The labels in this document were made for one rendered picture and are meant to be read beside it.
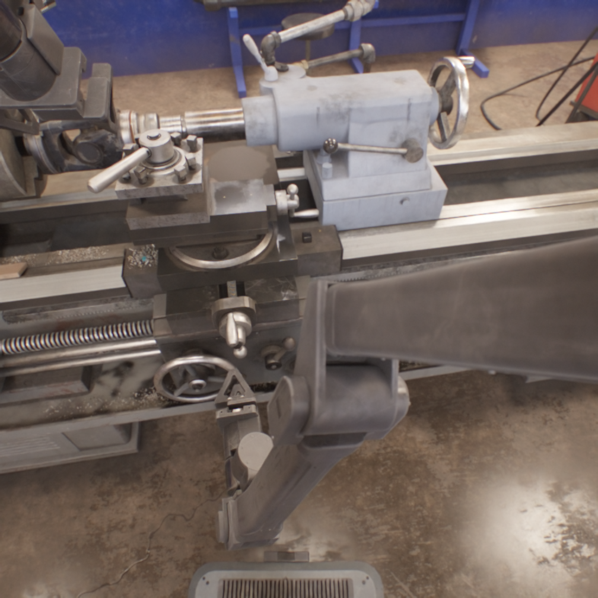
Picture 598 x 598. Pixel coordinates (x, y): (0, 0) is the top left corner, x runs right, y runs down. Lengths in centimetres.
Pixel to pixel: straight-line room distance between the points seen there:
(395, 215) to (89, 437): 129
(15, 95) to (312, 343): 38
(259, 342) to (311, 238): 29
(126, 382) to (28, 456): 56
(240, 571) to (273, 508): 85
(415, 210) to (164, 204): 66
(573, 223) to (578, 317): 128
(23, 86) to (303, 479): 47
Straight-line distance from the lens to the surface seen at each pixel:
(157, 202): 100
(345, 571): 141
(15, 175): 120
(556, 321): 19
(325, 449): 42
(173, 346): 113
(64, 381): 153
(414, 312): 26
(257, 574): 141
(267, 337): 112
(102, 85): 55
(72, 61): 56
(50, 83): 55
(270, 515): 59
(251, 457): 66
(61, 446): 187
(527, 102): 410
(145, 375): 153
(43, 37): 54
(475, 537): 178
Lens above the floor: 165
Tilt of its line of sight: 50 degrees down
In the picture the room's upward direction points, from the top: 1 degrees counter-clockwise
